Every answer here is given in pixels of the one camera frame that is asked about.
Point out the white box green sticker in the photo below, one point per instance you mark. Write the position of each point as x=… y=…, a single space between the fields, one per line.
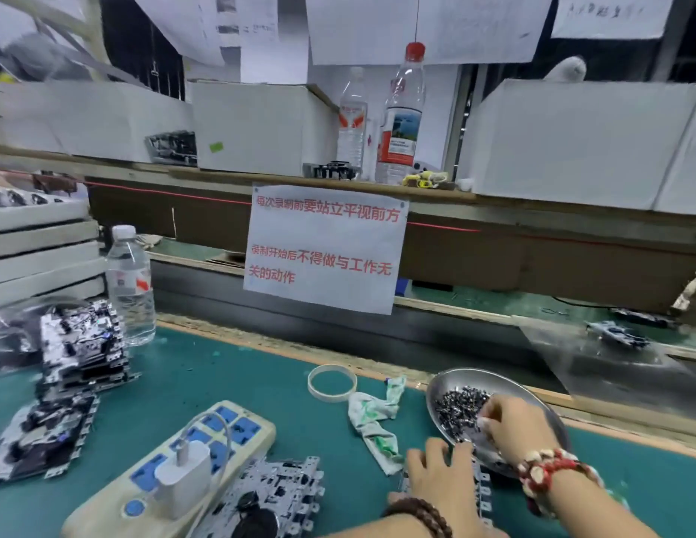
x=264 y=129

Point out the yellow plastic object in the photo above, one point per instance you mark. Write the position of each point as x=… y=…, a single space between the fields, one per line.
x=427 y=178

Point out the white green-stained cloth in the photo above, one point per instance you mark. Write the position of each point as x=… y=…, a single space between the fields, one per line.
x=376 y=426

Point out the pile of small metal parts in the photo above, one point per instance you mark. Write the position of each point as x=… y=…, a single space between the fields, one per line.
x=458 y=411

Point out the wooden post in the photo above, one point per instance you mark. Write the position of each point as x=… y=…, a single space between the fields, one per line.
x=97 y=33

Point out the clear plastic sheet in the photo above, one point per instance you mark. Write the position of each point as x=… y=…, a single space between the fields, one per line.
x=651 y=381

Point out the stack of white trays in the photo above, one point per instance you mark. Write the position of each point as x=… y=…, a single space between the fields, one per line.
x=40 y=258

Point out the round metal bowl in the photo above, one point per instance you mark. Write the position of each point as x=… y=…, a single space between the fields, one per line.
x=460 y=377

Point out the cluster of black wheels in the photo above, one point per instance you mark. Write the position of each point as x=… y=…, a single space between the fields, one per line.
x=23 y=197

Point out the black conveyor belt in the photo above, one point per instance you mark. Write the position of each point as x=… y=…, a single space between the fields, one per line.
x=326 y=325

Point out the white blue power strip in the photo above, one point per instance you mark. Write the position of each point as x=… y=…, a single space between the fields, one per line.
x=113 y=498

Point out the dark metal device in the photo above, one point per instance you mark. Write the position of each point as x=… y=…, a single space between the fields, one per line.
x=331 y=171

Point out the white paper sign red text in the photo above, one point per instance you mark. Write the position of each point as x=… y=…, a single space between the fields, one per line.
x=326 y=252

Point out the brown cardboard panel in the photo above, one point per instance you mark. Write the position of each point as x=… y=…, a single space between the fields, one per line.
x=527 y=263

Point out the white cardboard box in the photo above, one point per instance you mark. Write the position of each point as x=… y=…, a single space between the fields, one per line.
x=90 y=120

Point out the bottle with orange label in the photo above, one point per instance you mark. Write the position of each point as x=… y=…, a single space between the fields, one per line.
x=400 y=129

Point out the white rounded object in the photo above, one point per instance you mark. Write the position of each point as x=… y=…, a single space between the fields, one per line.
x=566 y=70

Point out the finished mechanisms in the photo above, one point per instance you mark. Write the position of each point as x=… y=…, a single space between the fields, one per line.
x=617 y=334

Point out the person's right hand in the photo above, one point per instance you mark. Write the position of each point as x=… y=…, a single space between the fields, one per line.
x=518 y=426

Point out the clear plastic bag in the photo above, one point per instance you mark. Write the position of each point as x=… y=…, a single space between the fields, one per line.
x=12 y=336

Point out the wooden shelf beam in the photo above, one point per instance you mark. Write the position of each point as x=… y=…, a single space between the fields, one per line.
x=550 y=213

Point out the person's left hand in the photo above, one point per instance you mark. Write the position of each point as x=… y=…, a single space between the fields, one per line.
x=443 y=493

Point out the grey round fan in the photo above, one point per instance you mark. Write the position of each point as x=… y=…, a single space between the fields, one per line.
x=40 y=56

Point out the black window grille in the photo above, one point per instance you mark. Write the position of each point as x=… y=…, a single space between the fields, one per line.
x=141 y=39

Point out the person's right forearm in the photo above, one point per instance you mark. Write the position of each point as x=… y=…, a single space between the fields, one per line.
x=600 y=510

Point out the white power plug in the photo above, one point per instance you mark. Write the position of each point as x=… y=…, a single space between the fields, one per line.
x=182 y=482

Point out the clear plastic bottle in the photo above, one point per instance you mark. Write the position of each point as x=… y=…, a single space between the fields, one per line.
x=130 y=291
x=351 y=123

